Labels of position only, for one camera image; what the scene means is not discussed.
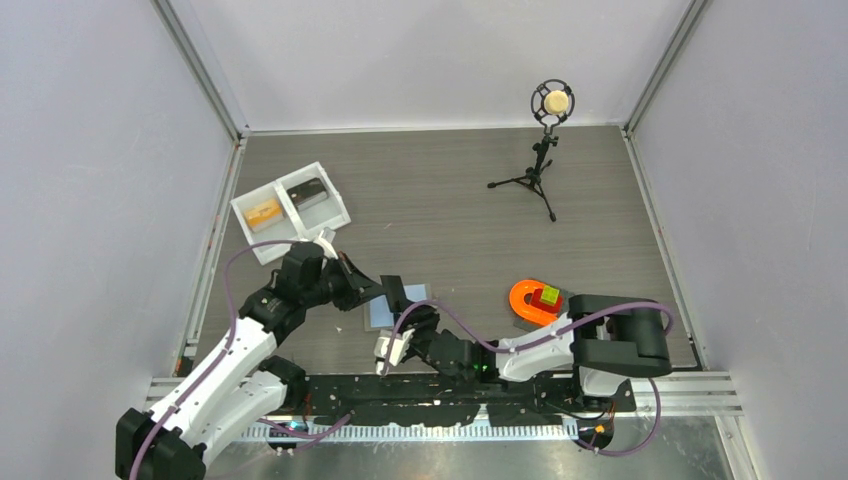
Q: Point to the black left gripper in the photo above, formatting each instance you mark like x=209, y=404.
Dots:
x=354, y=280

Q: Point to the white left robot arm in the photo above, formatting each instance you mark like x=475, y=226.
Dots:
x=242, y=379

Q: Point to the white two-compartment tray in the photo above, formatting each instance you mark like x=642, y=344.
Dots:
x=273, y=242

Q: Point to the grey toy baseplate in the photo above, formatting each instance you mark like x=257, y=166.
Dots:
x=566, y=301

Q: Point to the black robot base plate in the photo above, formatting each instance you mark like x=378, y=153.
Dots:
x=434, y=400

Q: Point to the green toy brick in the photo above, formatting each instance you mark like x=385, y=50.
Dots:
x=549, y=296

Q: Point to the black card stack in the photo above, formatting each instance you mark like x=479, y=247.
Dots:
x=308, y=193

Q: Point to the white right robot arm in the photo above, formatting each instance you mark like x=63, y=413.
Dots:
x=605, y=339

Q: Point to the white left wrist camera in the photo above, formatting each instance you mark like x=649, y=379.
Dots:
x=325, y=240

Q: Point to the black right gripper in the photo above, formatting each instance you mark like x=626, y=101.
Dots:
x=426, y=317

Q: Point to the gold card stack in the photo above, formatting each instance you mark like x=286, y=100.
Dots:
x=263, y=215

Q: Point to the red toy block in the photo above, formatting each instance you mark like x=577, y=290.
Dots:
x=534, y=303

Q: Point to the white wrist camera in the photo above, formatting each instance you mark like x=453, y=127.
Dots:
x=390, y=348
x=325, y=240

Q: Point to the black microphone tripod stand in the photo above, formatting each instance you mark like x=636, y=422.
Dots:
x=552, y=103

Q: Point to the orange curved toy slide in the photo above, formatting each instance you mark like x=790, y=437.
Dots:
x=527, y=284

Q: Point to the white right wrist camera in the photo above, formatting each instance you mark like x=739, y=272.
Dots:
x=390, y=348

